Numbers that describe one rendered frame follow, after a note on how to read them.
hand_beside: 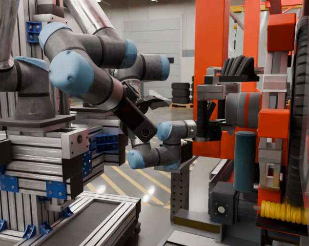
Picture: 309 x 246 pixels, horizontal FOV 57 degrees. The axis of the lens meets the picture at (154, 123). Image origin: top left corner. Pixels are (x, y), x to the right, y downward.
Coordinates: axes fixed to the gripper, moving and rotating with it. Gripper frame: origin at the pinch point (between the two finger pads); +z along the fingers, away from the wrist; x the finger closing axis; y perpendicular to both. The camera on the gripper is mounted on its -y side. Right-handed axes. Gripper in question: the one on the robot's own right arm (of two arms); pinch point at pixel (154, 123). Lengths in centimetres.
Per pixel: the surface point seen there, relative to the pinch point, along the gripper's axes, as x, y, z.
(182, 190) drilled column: 36, 10, 113
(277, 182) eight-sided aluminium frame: -12.9, -29.9, 34.7
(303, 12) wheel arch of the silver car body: -69, 14, 47
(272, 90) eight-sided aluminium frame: -30.1, -12.3, 12.8
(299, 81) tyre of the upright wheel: -35.5, -16.6, 9.0
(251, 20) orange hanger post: -118, 132, 229
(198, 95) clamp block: -14.5, 6.0, 19.5
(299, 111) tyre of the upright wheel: -29.9, -22.2, 10.0
